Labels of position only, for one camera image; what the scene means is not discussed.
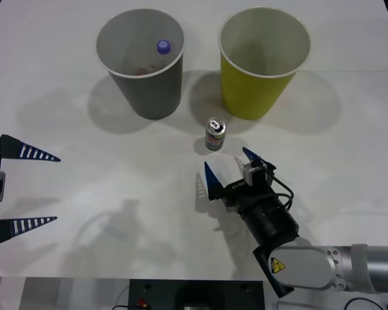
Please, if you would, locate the yellow-green plastic waste bin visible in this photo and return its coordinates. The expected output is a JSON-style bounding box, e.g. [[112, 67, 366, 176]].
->
[[217, 6, 312, 121]]

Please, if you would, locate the plastic bottle with purple cap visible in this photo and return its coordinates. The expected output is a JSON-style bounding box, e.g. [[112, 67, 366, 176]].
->
[[131, 39, 172, 77]]

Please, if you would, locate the grey plastic waste bin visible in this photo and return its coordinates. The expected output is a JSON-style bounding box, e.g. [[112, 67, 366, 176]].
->
[[95, 8, 186, 120]]

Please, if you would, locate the black robot torso base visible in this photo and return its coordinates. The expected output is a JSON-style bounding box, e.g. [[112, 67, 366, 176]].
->
[[128, 280, 264, 310]]

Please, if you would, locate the small green drink can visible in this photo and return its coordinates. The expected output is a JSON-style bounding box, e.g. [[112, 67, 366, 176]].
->
[[204, 116, 228, 152]]

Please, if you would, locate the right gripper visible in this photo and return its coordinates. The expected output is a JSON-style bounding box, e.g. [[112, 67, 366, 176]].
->
[[203, 147, 277, 211]]

